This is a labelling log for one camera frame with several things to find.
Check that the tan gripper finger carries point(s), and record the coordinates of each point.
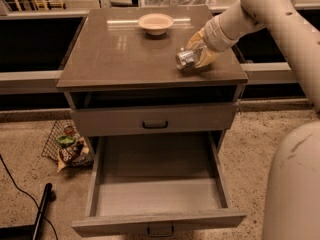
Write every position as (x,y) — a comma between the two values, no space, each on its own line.
(205,56)
(196,42)

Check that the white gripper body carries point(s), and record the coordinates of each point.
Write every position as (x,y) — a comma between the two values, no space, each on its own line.
(213,34)

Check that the silver redbull can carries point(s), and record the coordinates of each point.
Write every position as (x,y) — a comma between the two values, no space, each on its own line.
(186,59)

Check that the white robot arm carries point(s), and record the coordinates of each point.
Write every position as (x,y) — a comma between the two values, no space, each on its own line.
(292,204)

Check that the closed grey top drawer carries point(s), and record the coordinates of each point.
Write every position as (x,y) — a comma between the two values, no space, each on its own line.
(154,119)

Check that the grey drawer cabinet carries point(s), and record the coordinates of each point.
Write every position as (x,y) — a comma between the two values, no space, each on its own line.
(115,64)

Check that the open grey middle drawer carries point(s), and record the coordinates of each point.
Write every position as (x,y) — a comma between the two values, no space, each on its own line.
(156,185)

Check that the small red can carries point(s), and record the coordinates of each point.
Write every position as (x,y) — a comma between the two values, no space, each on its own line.
(69,130)

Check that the white paper bowl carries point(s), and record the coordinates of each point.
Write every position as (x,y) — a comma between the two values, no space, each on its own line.
(155,23)

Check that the grey metal railing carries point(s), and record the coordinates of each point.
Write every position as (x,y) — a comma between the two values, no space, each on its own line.
(44,80)

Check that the brown snack bag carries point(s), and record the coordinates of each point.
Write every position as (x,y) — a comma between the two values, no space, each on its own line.
(77,154)

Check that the green snack item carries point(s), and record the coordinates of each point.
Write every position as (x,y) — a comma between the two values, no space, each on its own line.
(64,140)

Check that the black stand bar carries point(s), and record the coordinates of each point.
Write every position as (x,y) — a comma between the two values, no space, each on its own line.
(33,231)

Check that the black wire basket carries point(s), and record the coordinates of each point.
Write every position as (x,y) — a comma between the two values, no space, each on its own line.
(51,147)

